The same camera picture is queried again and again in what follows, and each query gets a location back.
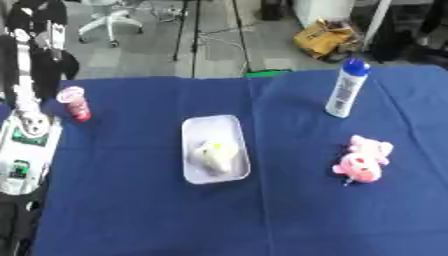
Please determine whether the white soft toy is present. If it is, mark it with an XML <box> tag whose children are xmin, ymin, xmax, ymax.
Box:
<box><xmin>192</xmin><ymin>139</ymin><xmax>242</xmax><ymax>177</ymax></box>

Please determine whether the white office chair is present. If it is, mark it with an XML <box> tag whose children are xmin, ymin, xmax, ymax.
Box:
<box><xmin>75</xmin><ymin>0</ymin><xmax>147</xmax><ymax>48</ymax></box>

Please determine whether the white bottle with blue cap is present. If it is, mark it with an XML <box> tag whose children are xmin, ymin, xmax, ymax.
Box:
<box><xmin>323</xmin><ymin>57</ymin><xmax>373</xmax><ymax>119</ymax></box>

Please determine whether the green flat object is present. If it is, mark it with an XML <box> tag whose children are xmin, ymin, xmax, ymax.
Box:
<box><xmin>243</xmin><ymin>68</ymin><xmax>296</xmax><ymax>79</ymax></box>

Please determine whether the pink plush toy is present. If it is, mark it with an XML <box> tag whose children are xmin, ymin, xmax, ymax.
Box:
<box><xmin>330</xmin><ymin>134</ymin><xmax>396</xmax><ymax>186</ymax></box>

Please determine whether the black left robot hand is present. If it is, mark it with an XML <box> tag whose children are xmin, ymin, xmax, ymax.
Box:
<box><xmin>0</xmin><ymin>0</ymin><xmax>83</xmax><ymax>111</ymax></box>

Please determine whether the black tripod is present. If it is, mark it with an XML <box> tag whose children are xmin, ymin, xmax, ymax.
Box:
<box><xmin>169</xmin><ymin>0</ymin><xmax>254</xmax><ymax>79</ymax></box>

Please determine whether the red cylindrical can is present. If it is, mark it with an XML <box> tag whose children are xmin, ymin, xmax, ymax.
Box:
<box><xmin>54</xmin><ymin>85</ymin><xmax>93</xmax><ymax>123</ymax></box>

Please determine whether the yellow bag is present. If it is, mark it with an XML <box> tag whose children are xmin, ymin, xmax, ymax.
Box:
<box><xmin>292</xmin><ymin>18</ymin><xmax>364</xmax><ymax>61</ymax></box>

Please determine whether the white cabinet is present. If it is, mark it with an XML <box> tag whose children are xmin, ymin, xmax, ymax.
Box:
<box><xmin>290</xmin><ymin>0</ymin><xmax>357</xmax><ymax>29</ymax></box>

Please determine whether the white rectangular tray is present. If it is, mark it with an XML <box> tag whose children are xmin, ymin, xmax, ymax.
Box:
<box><xmin>180</xmin><ymin>114</ymin><xmax>254</xmax><ymax>185</ymax></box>

